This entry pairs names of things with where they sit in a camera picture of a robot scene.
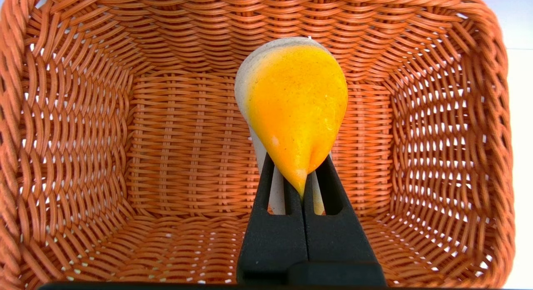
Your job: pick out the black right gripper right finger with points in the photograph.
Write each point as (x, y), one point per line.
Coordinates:
(337, 244)

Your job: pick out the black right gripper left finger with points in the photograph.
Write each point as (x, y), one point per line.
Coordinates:
(270, 240)

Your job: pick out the white bun with orange top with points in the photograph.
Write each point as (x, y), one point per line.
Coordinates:
(295, 102)

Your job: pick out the orange wicker basket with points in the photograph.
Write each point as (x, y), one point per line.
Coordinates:
(125, 157)

